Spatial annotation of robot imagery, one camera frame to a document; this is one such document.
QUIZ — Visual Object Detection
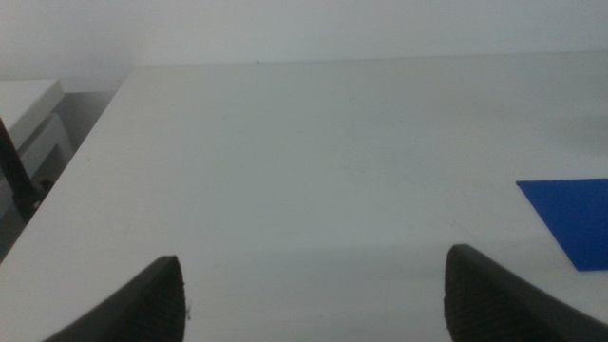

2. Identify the white side cabinet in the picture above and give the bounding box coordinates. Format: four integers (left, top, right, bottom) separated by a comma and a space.
0, 78, 75, 218

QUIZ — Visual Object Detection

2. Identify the blue rectangular mat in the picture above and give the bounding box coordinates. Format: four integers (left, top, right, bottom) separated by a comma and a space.
515, 178, 608, 273

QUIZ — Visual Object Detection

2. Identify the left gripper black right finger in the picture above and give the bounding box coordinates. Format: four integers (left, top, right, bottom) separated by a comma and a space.
443, 243, 608, 342

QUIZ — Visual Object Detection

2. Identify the black stand pole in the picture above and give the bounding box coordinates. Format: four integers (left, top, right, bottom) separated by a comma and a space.
0, 117, 54, 225

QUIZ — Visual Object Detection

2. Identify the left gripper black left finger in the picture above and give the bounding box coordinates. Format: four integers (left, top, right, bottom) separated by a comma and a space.
41, 255, 187, 342

